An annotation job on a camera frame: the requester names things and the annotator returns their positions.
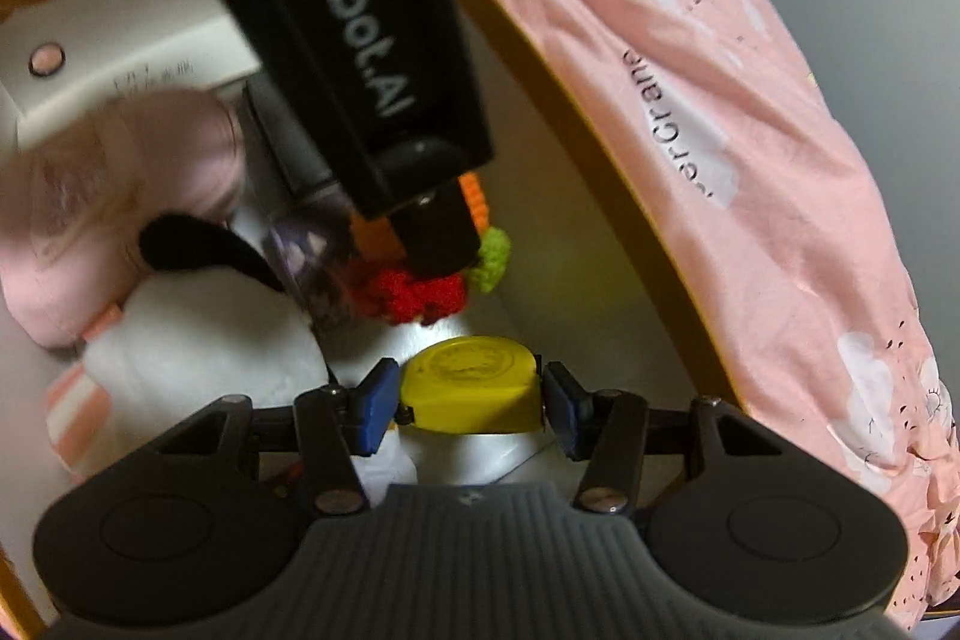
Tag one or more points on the pink pouch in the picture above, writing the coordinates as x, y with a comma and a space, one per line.
73, 206

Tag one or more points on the white popcorn plush toy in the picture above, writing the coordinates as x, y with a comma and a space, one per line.
211, 320

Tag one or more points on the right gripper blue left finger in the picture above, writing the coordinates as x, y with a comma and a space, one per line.
357, 417

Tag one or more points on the crocheted orange and red fruit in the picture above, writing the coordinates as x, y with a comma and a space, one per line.
419, 264

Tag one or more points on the pink cloud-print duvet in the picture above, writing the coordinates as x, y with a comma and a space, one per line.
773, 220

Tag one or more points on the orange cardboard storage box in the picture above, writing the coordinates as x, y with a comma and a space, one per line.
571, 294

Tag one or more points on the anime print card box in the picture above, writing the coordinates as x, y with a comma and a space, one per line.
309, 249

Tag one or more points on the white glasses case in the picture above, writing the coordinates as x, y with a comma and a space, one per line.
67, 56

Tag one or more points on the yellow tape measure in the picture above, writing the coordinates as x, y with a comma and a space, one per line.
473, 385

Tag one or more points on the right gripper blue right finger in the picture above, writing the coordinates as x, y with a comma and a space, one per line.
581, 419

